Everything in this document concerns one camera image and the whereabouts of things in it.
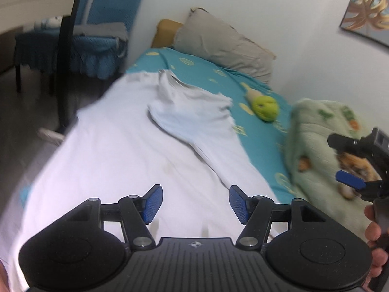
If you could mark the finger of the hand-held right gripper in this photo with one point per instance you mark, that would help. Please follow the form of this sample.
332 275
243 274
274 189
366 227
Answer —
343 142
349 179

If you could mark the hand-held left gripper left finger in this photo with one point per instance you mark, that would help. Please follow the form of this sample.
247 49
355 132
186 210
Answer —
153 203

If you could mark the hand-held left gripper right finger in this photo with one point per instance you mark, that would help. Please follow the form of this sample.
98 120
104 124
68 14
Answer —
238 203

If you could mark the white T-shirt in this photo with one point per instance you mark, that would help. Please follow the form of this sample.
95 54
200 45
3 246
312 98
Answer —
121 158

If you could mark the person's right hand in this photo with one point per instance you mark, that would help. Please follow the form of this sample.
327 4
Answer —
373 232

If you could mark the green printed fleece blanket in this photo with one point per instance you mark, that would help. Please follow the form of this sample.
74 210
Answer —
316 146

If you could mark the teal printed bed sheet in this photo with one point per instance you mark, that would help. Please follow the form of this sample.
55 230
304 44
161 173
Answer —
264 149

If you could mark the green plush toy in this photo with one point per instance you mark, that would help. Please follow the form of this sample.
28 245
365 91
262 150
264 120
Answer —
266 108

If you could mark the grey pillow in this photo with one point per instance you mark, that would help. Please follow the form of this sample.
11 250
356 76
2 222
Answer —
225 42

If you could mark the grey cloth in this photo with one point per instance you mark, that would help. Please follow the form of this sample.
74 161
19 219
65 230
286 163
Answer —
100 29

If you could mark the white and blue plush toy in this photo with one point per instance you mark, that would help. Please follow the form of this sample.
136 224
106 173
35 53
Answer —
50 22

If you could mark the framed leaf wall picture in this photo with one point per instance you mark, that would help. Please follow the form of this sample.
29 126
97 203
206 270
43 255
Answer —
364 6

